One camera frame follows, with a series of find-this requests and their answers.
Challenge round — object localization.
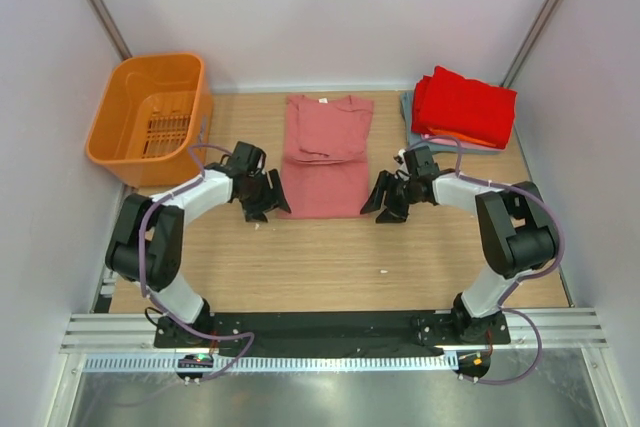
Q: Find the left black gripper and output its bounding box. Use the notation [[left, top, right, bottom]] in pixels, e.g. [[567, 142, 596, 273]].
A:
[[239, 169, 290, 222]]

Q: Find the light pink folded t shirt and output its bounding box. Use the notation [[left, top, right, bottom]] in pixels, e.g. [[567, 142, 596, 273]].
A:
[[422, 134, 501, 155]]

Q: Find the orange plastic basket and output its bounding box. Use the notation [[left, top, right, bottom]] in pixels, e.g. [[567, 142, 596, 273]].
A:
[[85, 53, 213, 188]]

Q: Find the orange folded t shirt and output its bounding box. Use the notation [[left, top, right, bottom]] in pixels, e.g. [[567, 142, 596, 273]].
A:
[[423, 127, 500, 149]]

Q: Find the grey folded t shirt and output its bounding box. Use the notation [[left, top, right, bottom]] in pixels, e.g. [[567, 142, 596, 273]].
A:
[[399, 90, 501, 156]]

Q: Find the aluminium frame rail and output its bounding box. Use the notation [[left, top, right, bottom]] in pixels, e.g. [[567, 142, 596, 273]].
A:
[[59, 307, 608, 354]]

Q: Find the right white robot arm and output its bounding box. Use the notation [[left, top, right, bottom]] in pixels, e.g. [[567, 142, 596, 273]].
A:
[[360, 145, 561, 343]]

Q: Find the red folded t shirt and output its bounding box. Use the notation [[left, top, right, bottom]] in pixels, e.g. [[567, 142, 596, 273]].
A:
[[412, 66, 517, 150]]

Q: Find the white slotted cable duct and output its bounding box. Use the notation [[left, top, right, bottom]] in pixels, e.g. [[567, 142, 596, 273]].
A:
[[83, 352, 458, 374]]

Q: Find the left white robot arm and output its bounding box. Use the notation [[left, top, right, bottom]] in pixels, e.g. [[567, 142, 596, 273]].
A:
[[105, 141, 291, 347]]

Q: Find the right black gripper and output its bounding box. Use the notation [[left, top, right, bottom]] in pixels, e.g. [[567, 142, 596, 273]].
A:
[[360, 170, 419, 224]]

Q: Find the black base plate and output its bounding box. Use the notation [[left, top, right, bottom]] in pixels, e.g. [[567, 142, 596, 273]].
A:
[[152, 310, 511, 351]]

